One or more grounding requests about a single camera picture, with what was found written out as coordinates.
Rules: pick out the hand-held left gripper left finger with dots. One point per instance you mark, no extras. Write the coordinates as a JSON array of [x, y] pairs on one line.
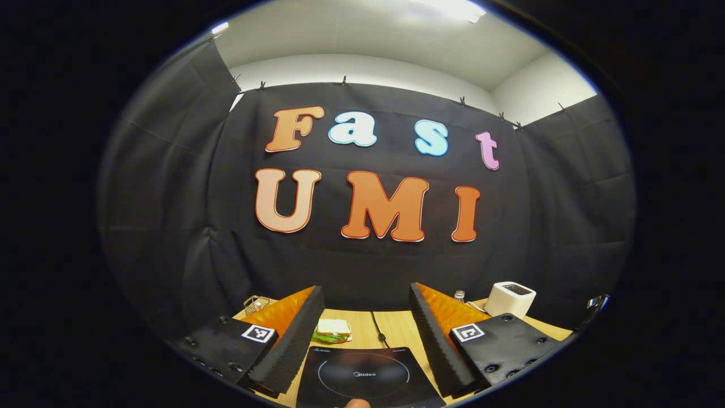
[[297, 345]]

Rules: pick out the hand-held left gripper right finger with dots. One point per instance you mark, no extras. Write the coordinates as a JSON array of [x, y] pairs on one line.
[[433, 345]]

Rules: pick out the black induction cooktop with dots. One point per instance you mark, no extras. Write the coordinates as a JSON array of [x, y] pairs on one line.
[[340, 374]]

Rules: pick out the sandwich with lettuce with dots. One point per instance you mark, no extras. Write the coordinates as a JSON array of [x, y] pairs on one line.
[[334, 327]]

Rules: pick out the clear plastic water bottle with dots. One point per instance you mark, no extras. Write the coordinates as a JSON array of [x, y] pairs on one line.
[[459, 294]]

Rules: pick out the white toaster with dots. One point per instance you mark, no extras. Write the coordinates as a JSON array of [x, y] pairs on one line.
[[507, 303]]

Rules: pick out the black backdrop cloth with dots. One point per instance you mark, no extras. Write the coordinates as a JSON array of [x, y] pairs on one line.
[[170, 198]]

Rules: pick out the wide ceiling light panel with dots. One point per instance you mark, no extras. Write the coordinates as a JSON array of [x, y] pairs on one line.
[[453, 8]]

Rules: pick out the long tube ceiling light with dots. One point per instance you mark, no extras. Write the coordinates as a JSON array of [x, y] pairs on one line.
[[220, 27]]

